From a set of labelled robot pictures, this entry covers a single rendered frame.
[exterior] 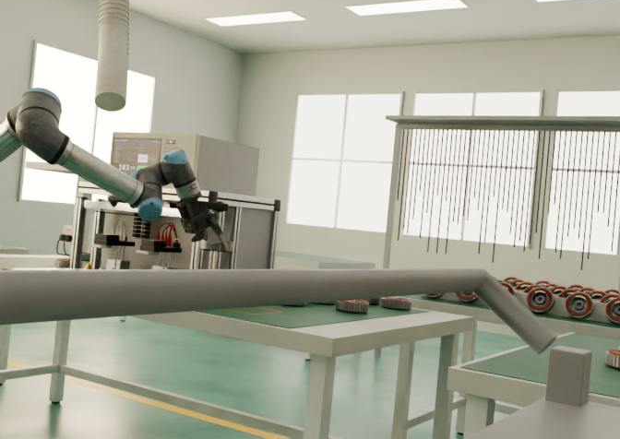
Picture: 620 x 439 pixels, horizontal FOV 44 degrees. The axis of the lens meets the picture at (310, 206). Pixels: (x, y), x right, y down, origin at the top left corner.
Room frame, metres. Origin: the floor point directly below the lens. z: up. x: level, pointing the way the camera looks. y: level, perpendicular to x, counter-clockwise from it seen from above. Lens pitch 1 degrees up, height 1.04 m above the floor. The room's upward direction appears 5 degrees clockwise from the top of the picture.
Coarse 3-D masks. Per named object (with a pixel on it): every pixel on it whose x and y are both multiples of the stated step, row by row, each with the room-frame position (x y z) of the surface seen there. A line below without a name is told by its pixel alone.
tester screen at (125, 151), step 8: (120, 144) 2.96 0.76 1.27; (128, 144) 2.94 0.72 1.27; (136, 144) 2.92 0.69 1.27; (144, 144) 2.89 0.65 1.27; (152, 144) 2.87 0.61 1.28; (120, 152) 2.96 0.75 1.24; (128, 152) 2.94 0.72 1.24; (136, 152) 2.91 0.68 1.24; (144, 152) 2.89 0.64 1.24; (152, 152) 2.87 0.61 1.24; (120, 160) 2.96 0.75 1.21; (128, 160) 2.93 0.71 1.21; (136, 160) 2.91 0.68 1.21; (136, 168) 2.91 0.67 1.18
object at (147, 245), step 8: (144, 240) 2.75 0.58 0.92; (152, 240) 2.75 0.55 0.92; (144, 248) 2.75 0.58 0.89; (152, 248) 2.73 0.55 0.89; (160, 248) 2.75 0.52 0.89; (168, 248) 2.79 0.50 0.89; (176, 248) 2.82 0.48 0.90; (160, 256) 2.84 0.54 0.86; (160, 264) 2.83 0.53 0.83; (168, 264) 2.81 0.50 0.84
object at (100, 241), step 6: (96, 234) 2.89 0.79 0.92; (102, 234) 2.87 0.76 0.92; (108, 234) 2.87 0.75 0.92; (96, 240) 2.88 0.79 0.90; (102, 240) 2.87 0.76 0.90; (108, 240) 2.86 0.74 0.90; (114, 240) 2.89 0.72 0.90; (96, 246) 2.85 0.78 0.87; (102, 246) 2.85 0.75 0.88; (108, 246) 2.87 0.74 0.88; (114, 246) 2.97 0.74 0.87; (120, 246) 2.95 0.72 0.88; (114, 252) 2.96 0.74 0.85; (120, 252) 2.96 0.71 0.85; (114, 258) 2.96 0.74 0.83
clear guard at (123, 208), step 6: (102, 204) 2.62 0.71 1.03; (108, 204) 2.61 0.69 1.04; (120, 204) 2.59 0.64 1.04; (126, 204) 2.57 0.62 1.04; (96, 210) 2.60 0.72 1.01; (102, 210) 2.59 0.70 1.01; (108, 210) 2.58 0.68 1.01; (114, 210) 2.57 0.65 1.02; (120, 210) 2.55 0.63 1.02; (126, 210) 2.54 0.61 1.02; (132, 210) 2.53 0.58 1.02; (138, 216) 2.50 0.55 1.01
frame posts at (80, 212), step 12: (84, 216) 3.02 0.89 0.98; (96, 216) 3.10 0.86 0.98; (216, 216) 2.77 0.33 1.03; (84, 228) 3.03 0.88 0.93; (96, 228) 3.10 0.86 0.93; (72, 252) 3.01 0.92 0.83; (96, 252) 3.09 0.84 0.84; (192, 252) 2.68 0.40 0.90; (216, 252) 2.75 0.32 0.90; (72, 264) 3.01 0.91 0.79; (96, 264) 3.09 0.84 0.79; (192, 264) 2.68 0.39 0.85; (216, 264) 2.76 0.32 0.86
